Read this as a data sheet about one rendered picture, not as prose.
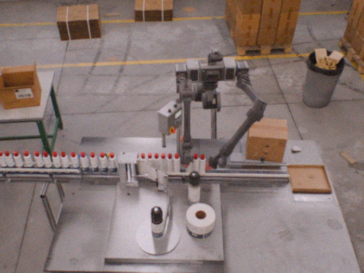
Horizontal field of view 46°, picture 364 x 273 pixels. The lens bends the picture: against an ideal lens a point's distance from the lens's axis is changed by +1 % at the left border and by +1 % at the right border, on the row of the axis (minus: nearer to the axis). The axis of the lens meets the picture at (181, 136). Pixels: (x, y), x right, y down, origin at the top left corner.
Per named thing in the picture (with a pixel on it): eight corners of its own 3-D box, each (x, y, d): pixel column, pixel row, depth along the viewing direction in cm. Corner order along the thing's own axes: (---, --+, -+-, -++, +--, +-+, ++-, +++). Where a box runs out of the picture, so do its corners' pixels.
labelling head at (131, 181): (120, 186, 329) (117, 163, 311) (122, 174, 338) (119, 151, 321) (138, 186, 328) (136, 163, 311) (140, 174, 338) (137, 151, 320)
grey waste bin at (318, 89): (304, 111, 536) (314, 70, 494) (294, 91, 567) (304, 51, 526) (337, 110, 538) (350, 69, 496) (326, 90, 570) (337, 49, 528)
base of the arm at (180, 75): (186, 82, 344) (186, 70, 336) (187, 88, 338) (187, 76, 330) (175, 83, 344) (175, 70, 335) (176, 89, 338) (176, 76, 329)
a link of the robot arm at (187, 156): (193, 140, 309) (181, 140, 309) (194, 151, 301) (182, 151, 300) (192, 151, 317) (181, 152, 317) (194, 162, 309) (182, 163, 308)
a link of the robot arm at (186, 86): (194, 77, 291) (179, 78, 291) (194, 97, 292) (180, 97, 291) (188, 83, 336) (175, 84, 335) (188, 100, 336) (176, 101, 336)
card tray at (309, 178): (292, 191, 332) (293, 188, 329) (286, 167, 351) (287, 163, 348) (331, 192, 331) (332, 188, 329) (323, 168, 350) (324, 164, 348)
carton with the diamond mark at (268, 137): (245, 159, 355) (248, 135, 336) (246, 140, 372) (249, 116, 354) (282, 163, 352) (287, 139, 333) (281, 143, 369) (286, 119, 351)
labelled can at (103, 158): (101, 173, 339) (98, 155, 325) (102, 169, 343) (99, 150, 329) (108, 174, 339) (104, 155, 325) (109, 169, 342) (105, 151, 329)
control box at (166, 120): (158, 131, 316) (157, 111, 303) (171, 119, 326) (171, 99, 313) (169, 136, 311) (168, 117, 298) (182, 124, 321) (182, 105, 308)
